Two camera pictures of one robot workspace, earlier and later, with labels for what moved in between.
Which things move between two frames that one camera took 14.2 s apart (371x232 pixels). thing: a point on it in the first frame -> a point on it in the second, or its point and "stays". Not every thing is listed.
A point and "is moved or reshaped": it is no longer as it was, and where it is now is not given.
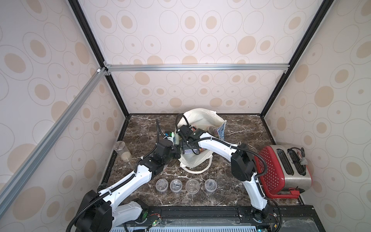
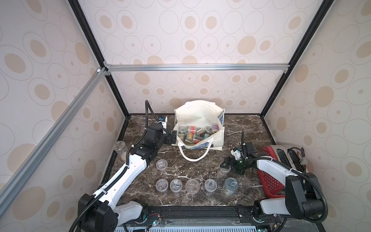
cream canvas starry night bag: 212,123 is moved or reshaped
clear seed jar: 210,185 stays
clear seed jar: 176,185 stays
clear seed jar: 192,186 stays
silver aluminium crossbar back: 134,67 stays
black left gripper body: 175,152 -> 167,137
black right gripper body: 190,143 -> 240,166
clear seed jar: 162,185 stays
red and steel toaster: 288,173 stays
